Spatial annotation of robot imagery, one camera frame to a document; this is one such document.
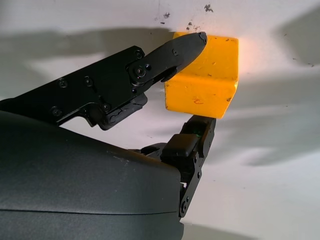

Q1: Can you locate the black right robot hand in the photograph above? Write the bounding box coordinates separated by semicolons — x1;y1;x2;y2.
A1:
0;31;217;240

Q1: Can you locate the yellow block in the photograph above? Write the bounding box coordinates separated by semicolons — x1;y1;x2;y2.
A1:
163;31;240;120

